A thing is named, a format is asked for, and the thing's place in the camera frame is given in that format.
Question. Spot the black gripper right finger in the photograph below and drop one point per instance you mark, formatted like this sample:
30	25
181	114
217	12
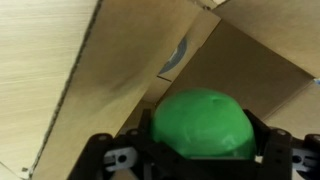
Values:
261	130

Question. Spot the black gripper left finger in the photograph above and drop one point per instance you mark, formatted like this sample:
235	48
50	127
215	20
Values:
145	121

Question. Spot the green plastic pear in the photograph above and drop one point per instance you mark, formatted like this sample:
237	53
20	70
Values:
202	123

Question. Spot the brown cardboard box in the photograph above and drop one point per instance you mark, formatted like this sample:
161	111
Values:
138	52

